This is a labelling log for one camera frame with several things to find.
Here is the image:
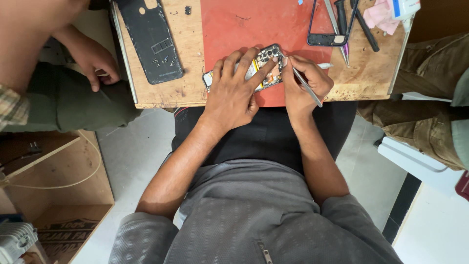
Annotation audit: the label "person's right hand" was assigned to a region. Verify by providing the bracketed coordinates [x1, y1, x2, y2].
[281, 55, 335, 121]

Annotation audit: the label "person's left hand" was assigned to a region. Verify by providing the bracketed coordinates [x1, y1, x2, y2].
[201, 47, 280, 131]

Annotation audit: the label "silver metal tweezers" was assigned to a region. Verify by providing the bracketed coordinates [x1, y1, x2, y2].
[285, 57, 324, 108]

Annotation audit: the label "smartphone with exposed board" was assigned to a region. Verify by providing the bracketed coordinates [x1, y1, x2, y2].
[202, 44, 287, 93]

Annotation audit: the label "person's black trousers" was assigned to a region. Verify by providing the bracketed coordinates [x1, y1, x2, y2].
[171, 101, 358, 177]

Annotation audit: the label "silver tweezers with purple tip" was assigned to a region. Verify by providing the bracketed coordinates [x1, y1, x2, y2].
[324, 0, 351, 67]

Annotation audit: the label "cluster of small screws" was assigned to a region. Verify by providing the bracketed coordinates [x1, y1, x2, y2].
[151, 55, 176, 68]

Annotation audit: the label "red work mat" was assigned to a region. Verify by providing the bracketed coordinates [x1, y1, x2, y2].
[200, 0, 336, 108]

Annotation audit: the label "black screwdriver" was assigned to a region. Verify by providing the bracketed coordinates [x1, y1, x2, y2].
[334, 0, 348, 36]

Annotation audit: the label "black pry tool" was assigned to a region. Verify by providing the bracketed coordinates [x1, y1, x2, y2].
[350, 0, 381, 53]

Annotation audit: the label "black phone back cover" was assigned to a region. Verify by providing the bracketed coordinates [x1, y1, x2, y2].
[115, 0, 185, 85]

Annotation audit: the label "pink cloth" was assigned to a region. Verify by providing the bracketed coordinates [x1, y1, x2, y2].
[362, 0, 401, 36]

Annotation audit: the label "white plastic stool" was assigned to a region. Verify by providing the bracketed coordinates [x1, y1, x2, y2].
[373, 136, 450, 173]

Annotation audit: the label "person's grey shirt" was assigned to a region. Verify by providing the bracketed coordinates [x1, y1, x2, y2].
[108, 158, 404, 264]

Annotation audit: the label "white glue bottle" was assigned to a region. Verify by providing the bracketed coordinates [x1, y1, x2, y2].
[390, 0, 421, 33]

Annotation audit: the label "maroon object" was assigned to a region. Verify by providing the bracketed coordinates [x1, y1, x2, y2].
[455, 170, 469, 202]

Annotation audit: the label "wooden box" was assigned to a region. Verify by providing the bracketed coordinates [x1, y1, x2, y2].
[0, 130, 115, 264]

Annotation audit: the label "black plug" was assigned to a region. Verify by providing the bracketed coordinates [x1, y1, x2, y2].
[26, 141, 44, 155]

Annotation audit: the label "ribbed metal appliance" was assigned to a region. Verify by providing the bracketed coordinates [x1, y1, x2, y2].
[0, 221, 39, 264]

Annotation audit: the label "black phone frame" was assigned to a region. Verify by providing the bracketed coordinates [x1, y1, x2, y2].
[307, 0, 360, 47]

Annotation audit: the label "white cable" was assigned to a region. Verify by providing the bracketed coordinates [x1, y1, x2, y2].
[0, 130, 102, 190]

